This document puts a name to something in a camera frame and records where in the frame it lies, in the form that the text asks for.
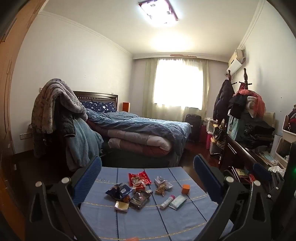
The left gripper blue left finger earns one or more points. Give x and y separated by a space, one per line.
54 210

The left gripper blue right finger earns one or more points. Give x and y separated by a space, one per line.
243 211

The beige small box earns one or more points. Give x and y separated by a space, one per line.
121 206

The white green wipes pack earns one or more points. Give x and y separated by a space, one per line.
177 202

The blue snack bag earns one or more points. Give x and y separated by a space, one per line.
119 191

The white tube pink cap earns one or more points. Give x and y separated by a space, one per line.
167 202

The brown tissue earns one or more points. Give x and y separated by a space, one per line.
161 190

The dark snack box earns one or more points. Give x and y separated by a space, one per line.
139 199

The red snack wrapper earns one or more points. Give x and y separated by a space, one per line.
140 177

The orange peel scrap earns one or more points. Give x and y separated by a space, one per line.
126 199

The red white snack bag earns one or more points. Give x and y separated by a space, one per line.
139 186

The book on shelf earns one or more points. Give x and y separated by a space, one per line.
241 173

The dark wooden dresser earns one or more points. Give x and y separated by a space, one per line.
236 156

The orange cube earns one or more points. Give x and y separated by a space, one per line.
185 189

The blue tablecloth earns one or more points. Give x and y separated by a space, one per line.
150 222

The pile of dark clothes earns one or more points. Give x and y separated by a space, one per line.
257 133

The white paper roll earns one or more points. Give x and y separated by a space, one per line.
276 141

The red storage box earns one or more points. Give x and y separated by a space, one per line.
205 137

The teal hanging bag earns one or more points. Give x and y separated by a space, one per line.
234 128

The dark puffer jacket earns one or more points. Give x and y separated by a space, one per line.
63 120

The white shelf unit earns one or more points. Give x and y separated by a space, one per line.
282 152

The white storage crate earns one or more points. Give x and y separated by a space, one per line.
210 124

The bed with dark headboard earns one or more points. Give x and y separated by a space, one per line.
116 157

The pink red folded quilt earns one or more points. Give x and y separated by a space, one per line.
141 143

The blue patterned duvet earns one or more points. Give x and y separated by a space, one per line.
175 132

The black suitcase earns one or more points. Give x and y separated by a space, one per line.
195 124

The star pattern pillow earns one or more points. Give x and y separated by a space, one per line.
100 107

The coat rack with clothes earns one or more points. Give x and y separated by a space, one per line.
220 111

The window curtains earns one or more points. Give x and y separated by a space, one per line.
175 87

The wooden wardrobe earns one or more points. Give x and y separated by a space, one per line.
16 19

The ceiling light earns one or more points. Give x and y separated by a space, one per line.
159 11

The wall socket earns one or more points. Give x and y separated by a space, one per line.
24 136

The wall air conditioner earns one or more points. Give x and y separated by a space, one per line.
236 61

